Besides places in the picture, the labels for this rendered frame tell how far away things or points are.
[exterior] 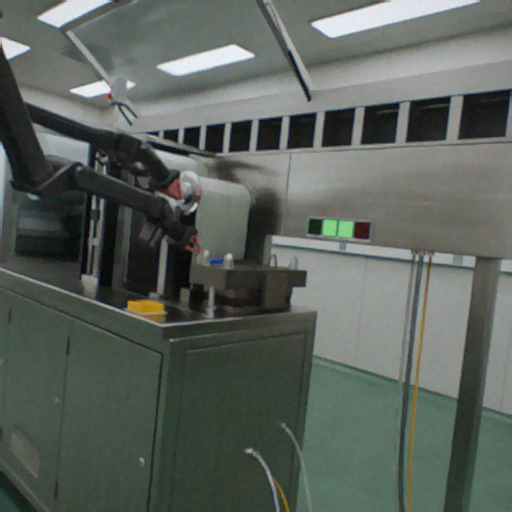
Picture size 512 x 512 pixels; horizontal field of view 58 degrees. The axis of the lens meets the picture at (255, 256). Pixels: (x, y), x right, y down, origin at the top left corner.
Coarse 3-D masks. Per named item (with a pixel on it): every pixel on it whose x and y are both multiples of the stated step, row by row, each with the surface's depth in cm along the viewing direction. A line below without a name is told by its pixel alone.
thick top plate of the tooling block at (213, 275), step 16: (192, 272) 145; (208, 272) 140; (224, 272) 135; (240, 272) 139; (256, 272) 145; (272, 272) 150; (288, 272) 157; (304, 272) 163; (224, 288) 135; (240, 288) 140; (256, 288) 146
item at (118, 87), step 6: (114, 78) 188; (120, 78) 188; (114, 84) 188; (120, 84) 188; (126, 84) 190; (114, 90) 188; (120, 90) 189; (126, 90) 190; (108, 96) 189; (114, 96) 188; (120, 96) 189; (126, 96) 190; (114, 102) 189; (120, 102) 189
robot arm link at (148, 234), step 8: (168, 208) 133; (152, 216) 137; (168, 216) 134; (144, 224) 136; (152, 224) 135; (160, 224) 135; (144, 232) 135; (152, 232) 134; (160, 232) 137; (144, 240) 134; (152, 240) 135; (160, 240) 138; (152, 248) 137
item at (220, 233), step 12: (204, 216) 153; (216, 216) 156; (228, 216) 161; (240, 216) 165; (204, 228) 153; (216, 228) 157; (228, 228) 161; (240, 228) 165; (204, 240) 154; (216, 240) 158; (228, 240) 162; (240, 240) 166; (216, 252) 158; (228, 252) 162; (240, 252) 167
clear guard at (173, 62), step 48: (144, 0) 168; (192, 0) 157; (240, 0) 148; (96, 48) 206; (144, 48) 190; (192, 48) 177; (240, 48) 165; (144, 96) 219; (192, 96) 202; (240, 96) 186
